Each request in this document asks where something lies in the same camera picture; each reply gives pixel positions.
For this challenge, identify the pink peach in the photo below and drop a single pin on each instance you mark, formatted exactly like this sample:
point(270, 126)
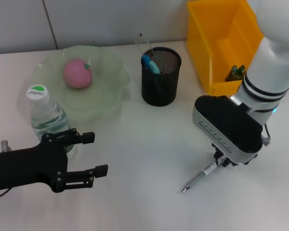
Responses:
point(78, 74)

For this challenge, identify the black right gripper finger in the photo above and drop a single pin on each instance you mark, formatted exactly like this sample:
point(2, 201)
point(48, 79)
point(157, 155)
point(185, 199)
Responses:
point(216, 152)
point(227, 162)

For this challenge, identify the silver ballpoint pen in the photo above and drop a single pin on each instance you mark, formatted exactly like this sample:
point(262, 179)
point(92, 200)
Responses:
point(197, 179)

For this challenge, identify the transparent plastic ruler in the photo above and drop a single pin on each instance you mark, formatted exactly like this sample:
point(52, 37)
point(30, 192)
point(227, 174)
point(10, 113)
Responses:
point(144, 45)

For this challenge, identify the black mesh pen holder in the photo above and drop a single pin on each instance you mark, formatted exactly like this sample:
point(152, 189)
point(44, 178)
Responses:
point(159, 91)

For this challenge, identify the yellow plastic bin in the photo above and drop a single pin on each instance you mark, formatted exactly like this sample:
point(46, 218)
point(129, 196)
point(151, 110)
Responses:
point(207, 48)

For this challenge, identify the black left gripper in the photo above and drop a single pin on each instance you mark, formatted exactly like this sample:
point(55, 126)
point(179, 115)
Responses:
point(26, 166)

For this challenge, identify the green plastic wrapper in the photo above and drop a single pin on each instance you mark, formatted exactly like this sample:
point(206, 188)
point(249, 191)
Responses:
point(234, 73)

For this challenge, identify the blue scissors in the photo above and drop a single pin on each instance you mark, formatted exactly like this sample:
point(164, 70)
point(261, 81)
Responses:
point(151, 65)

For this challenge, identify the clear water bottle green label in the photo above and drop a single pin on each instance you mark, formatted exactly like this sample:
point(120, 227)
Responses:
point(45, 115)

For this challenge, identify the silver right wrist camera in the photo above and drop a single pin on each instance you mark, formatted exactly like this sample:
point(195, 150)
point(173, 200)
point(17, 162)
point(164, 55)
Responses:
point(231, 120)

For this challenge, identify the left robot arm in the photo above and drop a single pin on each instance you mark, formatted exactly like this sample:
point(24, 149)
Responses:
point(5, 145)

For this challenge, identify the pale green fruit plate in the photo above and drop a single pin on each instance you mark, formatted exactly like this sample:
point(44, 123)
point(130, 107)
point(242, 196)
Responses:
point(98, 96)

